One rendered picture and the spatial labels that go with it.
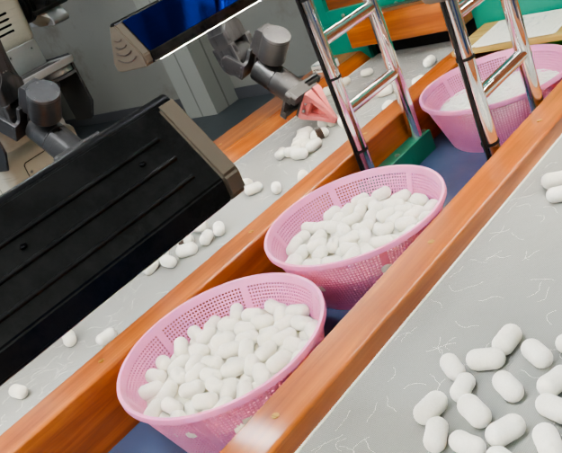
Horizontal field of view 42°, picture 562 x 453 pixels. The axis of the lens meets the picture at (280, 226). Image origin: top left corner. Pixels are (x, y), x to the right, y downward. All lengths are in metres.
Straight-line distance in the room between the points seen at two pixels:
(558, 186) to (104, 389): 0.61
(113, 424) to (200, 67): 4.21
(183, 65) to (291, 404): 4.46
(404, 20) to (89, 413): 1.11
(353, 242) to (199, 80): 4.09
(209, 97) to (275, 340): 4.24
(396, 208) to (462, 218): 0.16
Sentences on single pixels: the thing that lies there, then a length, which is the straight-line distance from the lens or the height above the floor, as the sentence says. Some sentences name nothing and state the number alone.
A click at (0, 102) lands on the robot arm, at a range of 1.39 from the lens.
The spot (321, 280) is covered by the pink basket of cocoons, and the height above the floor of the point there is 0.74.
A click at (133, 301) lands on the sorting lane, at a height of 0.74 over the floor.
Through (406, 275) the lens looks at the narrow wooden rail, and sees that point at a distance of 0.85.
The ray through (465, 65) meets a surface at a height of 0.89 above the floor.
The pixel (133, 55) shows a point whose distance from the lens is 1.13.
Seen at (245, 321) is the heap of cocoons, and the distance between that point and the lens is 0.97.
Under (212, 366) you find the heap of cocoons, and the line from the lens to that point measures 0.90.
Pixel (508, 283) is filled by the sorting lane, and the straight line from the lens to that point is 0.83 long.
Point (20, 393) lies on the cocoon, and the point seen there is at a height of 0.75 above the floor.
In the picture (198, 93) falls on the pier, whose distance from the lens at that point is 5.13.
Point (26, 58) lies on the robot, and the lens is 1.81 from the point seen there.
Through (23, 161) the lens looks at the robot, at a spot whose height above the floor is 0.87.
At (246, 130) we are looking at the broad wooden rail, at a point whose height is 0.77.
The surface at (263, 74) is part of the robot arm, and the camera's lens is 1.51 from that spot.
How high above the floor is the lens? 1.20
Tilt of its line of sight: 24 degrees down
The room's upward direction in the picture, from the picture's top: 24 degrees counter-clockwise
